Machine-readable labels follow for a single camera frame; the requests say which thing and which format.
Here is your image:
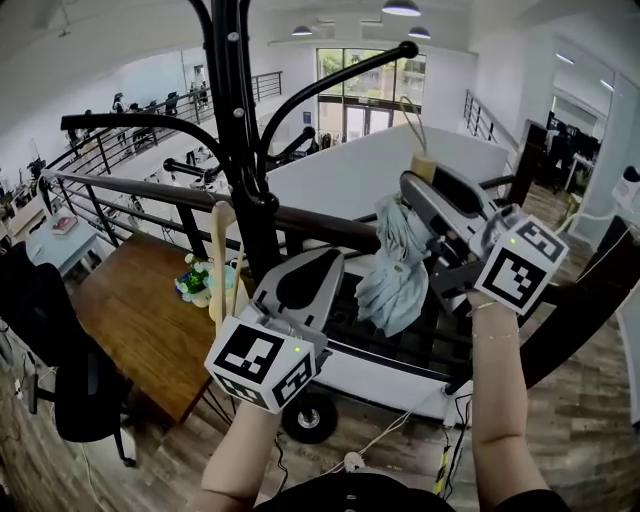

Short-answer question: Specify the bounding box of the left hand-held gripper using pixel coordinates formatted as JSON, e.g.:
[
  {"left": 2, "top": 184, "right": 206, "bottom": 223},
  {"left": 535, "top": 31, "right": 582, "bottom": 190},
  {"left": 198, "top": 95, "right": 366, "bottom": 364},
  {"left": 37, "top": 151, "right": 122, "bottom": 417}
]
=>
[{"left": 203, "top": 248, "right": 346, "bottom": 414}]

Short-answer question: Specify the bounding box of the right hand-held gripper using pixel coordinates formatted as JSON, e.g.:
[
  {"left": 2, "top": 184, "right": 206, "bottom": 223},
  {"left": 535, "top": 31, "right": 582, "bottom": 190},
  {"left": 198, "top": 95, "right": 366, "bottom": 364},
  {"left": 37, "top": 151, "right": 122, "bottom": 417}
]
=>
[{"left": 399, "top": 167, "right": 570, "bottom": 316}]

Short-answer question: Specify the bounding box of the light blue umbrella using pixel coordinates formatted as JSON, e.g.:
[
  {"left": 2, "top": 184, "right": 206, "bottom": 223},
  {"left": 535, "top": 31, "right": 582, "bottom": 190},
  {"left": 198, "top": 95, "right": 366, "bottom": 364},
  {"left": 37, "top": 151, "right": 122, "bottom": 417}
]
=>
[{"left": 355, "top": 94, "right": 436, "bottom": 337}]

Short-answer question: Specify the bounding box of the black metal coat rack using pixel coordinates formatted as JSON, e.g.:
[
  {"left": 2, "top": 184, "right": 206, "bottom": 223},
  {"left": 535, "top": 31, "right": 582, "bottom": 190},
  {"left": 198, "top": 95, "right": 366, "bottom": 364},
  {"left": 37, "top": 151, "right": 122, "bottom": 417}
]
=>
[{"left": 59, "top": 0, "right": 419, "bottom": 446}]

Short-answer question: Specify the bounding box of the person's right forearm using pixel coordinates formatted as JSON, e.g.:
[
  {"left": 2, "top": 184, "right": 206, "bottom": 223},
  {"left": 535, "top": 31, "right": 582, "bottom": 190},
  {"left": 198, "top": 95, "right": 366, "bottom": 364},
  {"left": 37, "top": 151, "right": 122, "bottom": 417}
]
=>
[{"left": 467, "top": 291, "right": 554, "bottom": 504}]

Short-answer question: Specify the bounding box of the person's left forearm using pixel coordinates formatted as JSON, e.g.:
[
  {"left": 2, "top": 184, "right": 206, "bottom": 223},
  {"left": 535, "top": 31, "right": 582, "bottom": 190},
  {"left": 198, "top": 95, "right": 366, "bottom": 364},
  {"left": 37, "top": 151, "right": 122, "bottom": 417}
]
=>
[{"left": 192, "top": 397, "right": 281, "bottom": 512}]

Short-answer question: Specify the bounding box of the black metal stair railing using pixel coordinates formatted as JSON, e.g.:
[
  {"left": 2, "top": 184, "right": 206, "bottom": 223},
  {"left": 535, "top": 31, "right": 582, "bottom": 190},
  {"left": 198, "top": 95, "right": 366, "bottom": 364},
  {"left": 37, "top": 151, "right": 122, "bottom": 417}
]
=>
[{"left": 462, "top": 89, "right": 519, "bottom": 156}]

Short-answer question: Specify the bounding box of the cream wooden clothes hanger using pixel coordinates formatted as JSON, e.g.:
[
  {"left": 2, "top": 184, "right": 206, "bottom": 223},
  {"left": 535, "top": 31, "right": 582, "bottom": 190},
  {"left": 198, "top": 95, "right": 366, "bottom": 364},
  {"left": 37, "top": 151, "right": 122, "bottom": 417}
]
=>
[{"left": 208, "top": 199, "right": 249, "bottom": 324}]

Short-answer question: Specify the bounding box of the potted white flower plant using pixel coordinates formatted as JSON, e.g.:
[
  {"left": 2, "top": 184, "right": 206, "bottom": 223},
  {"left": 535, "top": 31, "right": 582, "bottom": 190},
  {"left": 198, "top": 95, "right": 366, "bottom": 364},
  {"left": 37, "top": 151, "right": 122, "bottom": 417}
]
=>
[{"left": 174, "top": 253, "right": 214, "bottom": 307}]

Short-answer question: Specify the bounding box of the large glass window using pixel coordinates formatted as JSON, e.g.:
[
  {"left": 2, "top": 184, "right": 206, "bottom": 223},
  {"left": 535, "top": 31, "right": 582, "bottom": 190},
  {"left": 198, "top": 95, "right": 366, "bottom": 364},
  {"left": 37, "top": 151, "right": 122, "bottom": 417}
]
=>
[{"left": 315, "top": 48, "right": 427, "bottom": 146}]

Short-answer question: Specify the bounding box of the brown wooden desk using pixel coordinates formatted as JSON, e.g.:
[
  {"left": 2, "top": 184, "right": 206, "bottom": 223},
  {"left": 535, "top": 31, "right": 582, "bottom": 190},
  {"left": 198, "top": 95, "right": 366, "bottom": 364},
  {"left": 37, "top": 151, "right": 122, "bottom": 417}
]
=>
[{"left": 69, "top": 233, "right": 236, "bottom": 426}]

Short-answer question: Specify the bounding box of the dark railing with brown handrail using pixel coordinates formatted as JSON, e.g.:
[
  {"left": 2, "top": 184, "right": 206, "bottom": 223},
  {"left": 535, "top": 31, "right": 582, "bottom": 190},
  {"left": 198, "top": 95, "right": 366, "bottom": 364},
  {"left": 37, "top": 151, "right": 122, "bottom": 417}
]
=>
[{"left": 37, "top": 167, "right": 519, "bottom": 301}]

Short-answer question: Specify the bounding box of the white power strip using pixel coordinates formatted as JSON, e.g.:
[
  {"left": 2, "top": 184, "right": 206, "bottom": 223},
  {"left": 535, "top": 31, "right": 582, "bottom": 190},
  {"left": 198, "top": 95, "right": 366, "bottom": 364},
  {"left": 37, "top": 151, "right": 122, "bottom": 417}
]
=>
[{"left": 442, "top": 382, "right": 474, "bottom": 427}]

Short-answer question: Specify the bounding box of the person's black white shirt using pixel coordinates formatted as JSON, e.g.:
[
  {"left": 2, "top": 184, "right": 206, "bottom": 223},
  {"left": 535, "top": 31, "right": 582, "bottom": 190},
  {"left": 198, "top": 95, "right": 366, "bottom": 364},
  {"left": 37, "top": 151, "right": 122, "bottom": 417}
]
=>
[{"left": 254, "top": 472, "right": 571, "bottom": 512}]

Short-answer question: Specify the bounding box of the black metal balcony railing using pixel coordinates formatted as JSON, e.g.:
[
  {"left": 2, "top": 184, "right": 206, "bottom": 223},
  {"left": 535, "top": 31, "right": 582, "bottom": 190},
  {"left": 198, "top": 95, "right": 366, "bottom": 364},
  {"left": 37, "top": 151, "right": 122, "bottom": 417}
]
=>
[{"left": 59, "top": 71, "right": 284, "bottom": 169}]

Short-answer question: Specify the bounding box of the pale blue small table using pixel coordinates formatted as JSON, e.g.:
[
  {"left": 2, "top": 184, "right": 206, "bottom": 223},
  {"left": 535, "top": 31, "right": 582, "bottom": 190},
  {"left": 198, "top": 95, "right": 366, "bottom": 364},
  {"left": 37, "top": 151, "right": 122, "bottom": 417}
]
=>
[{"left": 24, "top": 214, "right": 101, "bottom": 277}]

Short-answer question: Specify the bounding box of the black mesh office chair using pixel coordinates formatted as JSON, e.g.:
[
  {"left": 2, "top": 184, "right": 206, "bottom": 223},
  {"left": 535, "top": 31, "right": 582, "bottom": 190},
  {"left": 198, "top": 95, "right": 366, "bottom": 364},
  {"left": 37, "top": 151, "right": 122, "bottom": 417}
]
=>
[{"left": 0, "top": 242, "right": 139, "bottom": 469}]

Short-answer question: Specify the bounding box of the brown wooden newel post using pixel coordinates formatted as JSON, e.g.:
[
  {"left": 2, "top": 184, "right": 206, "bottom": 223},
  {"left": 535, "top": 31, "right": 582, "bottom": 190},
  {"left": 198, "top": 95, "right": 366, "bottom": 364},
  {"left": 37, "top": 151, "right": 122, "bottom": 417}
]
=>
[
  {"left": 519, "top": 244, "right": 640, "bottom": 391},
  {"left": 509, "top": 119, "right": 551, "bottom": 211}
]

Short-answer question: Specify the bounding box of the white power plug cable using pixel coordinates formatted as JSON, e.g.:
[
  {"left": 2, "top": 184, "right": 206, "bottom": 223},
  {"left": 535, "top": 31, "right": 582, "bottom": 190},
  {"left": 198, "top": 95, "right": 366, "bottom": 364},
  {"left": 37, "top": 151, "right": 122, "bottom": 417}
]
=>
[{"left": 319, "top": 394, "right": 446, "bottom": 475}]

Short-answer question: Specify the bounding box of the white security camera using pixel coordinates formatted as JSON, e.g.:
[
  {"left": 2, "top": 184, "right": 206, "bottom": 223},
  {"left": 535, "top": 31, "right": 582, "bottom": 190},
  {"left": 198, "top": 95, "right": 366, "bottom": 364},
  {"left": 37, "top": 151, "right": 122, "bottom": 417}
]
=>
[{"left": 612, "top": 166, "right": 640, "bottom": 211}]

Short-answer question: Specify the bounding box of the yellow black cable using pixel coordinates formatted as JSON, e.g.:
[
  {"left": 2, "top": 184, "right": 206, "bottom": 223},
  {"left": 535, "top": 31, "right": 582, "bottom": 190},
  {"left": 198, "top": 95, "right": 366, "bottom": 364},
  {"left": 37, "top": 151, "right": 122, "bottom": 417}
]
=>
[{"left": 433, "top": 443, "right": 452, "bottom": 497}]

